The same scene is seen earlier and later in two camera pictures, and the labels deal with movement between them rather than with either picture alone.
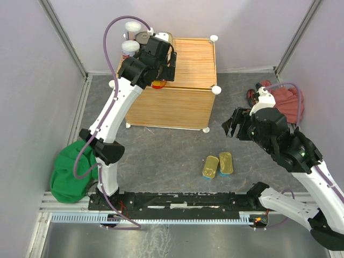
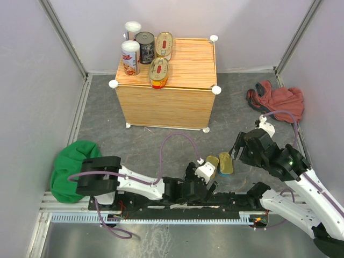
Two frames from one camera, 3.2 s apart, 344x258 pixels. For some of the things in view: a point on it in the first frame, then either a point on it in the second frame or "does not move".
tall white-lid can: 129,47 does not move
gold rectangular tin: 226,164 does not move
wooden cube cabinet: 188,102 does not move
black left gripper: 168,73 -> 190,172
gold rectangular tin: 210,164 does not move
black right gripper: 241,116 -> 238,142
